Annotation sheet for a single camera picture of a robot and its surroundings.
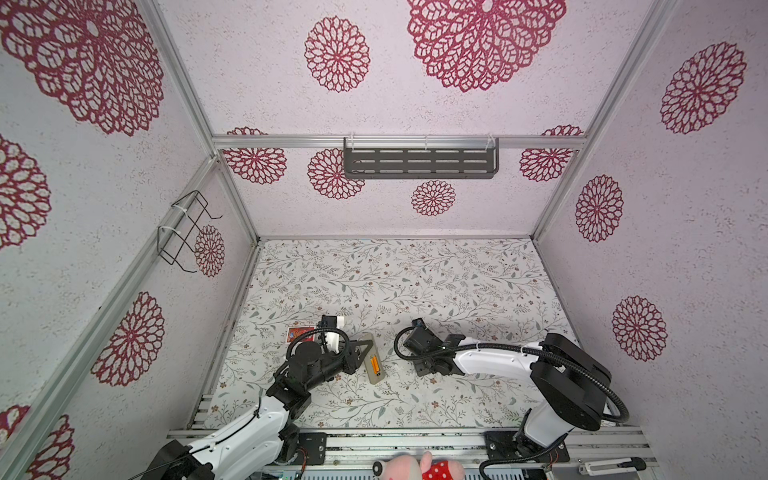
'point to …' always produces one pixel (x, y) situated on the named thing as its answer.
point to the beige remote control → (381, 377)
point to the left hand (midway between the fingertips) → (370, 347)
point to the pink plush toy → (405, 467)
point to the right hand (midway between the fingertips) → (420, 357)
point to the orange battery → (374, 365)
